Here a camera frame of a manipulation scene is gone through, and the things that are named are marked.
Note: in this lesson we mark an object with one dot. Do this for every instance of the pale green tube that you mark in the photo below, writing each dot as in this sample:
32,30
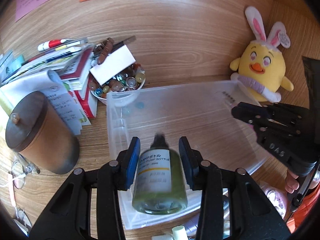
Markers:
179,233

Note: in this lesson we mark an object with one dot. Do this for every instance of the white bowl of beads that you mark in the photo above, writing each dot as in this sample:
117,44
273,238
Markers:
131,78

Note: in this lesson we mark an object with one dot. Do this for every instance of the right hand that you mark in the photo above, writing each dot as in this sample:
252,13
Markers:
291,183

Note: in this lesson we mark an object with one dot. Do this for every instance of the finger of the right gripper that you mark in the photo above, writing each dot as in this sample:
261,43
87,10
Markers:
251,114

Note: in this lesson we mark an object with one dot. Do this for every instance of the eyeglasses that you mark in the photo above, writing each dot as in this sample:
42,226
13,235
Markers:
21,167

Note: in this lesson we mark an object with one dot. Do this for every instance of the green pump bottle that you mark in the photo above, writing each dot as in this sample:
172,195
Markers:
159,185

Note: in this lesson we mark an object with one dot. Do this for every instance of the red white marker pen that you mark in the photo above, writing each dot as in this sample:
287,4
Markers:
52,44

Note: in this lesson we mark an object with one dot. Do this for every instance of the yellow chick plush toy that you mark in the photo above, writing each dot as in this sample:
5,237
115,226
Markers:
261,68

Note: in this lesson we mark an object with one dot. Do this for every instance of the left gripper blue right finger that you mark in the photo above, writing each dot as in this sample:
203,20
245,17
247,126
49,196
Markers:
191,162

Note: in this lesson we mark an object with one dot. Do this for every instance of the white small box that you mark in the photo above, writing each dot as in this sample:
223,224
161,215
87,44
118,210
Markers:
113,64

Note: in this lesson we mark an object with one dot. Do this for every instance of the stack of papers and booklets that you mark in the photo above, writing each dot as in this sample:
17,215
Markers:
58,75

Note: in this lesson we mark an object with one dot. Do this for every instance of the brown ceramic lidded mug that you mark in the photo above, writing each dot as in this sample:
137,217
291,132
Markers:
35,131

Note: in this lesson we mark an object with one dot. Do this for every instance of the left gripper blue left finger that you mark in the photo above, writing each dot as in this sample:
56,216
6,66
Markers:
127,162

